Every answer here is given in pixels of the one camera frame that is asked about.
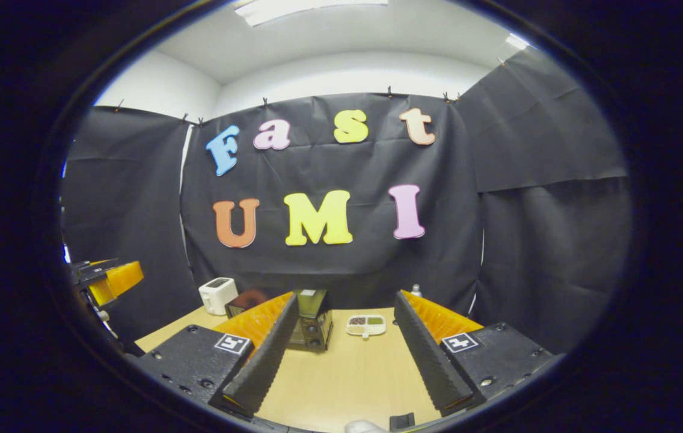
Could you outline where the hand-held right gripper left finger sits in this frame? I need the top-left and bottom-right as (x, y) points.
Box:
(137, 293), (300, 419)

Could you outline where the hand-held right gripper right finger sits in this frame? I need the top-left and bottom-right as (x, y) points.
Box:
(394, 290), (554, 417)

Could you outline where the black electric oven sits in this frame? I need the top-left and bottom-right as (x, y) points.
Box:
(225, 289), (333, 352)

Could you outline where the white divided tray of beans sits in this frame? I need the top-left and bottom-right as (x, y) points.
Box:
(346, 315), (387, 339)

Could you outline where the white toaster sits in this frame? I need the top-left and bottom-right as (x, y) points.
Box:
(198, 277), (239, 316)

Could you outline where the black backdrop cloth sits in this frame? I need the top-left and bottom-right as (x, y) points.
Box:
(59, 48), (634, 355)

